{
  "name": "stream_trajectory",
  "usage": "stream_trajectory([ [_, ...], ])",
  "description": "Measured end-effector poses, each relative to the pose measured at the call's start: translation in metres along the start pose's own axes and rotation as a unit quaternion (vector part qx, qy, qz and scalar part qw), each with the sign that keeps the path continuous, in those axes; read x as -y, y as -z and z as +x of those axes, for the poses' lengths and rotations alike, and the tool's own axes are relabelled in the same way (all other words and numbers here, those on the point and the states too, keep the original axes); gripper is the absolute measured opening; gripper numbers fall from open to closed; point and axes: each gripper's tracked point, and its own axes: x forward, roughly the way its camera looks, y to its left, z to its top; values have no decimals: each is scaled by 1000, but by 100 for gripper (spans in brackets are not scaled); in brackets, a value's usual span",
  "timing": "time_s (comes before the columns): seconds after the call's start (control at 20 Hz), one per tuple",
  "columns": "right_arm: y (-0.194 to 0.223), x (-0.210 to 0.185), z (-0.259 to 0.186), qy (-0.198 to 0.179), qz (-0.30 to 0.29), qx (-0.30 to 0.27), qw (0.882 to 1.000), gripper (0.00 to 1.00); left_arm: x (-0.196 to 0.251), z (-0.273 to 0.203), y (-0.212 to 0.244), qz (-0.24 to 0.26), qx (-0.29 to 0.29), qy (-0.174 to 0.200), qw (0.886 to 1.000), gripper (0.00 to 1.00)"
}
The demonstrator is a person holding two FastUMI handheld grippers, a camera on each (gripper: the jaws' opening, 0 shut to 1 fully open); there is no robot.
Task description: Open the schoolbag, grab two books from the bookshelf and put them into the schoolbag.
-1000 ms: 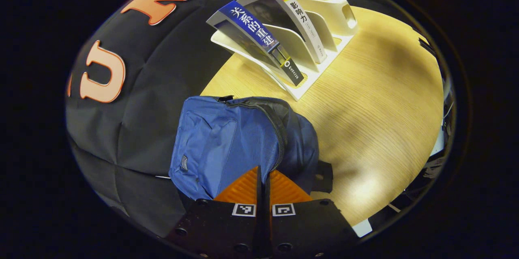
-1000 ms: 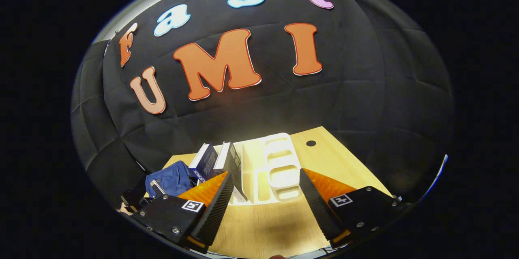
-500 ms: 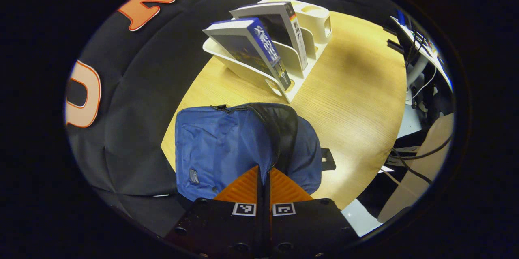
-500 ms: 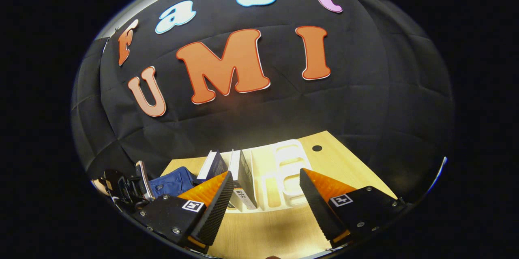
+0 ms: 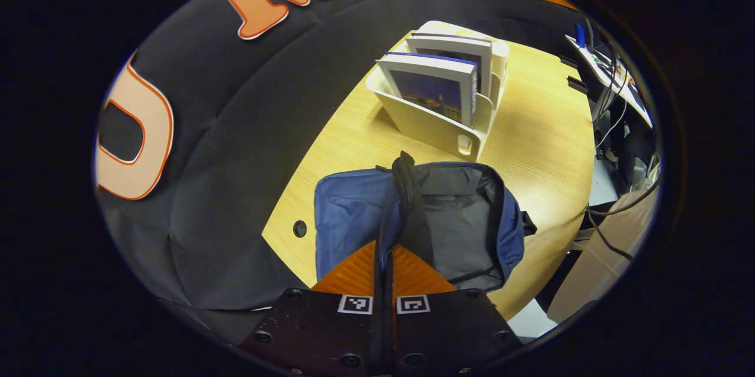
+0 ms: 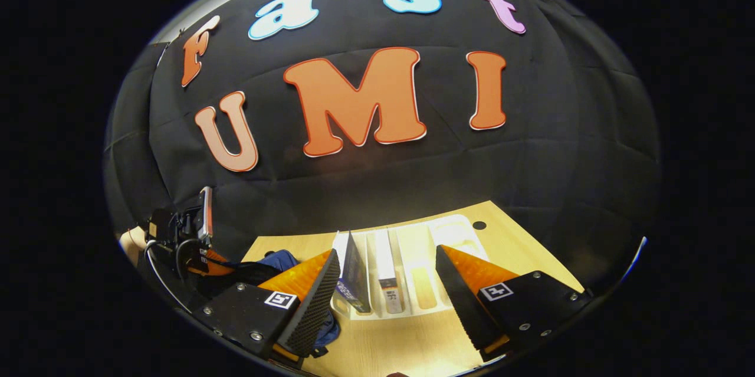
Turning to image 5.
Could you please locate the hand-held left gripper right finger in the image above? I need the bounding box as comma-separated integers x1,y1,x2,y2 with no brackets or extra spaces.
383,244,523,376

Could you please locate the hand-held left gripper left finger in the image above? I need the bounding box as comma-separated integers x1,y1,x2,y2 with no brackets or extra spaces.
239,240,384,377

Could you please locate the dark portrait cover book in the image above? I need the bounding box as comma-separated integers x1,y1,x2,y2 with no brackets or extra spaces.
406,32,493,97

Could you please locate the blue schoolbag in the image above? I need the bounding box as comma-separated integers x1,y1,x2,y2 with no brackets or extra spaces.
314,152,537,294

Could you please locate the blue cover book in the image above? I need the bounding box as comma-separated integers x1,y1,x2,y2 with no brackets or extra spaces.
376,51,478,129

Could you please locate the white bookshelf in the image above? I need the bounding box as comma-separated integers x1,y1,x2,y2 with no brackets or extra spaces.
366,20,511,162

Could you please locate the white side desk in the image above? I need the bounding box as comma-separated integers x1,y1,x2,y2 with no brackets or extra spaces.
565,17,654,130

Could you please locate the beige furniture panel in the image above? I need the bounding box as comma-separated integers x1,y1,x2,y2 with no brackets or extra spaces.
547,185,660,324

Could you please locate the black cable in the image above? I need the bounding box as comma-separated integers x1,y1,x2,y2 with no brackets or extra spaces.
585,176,661,263

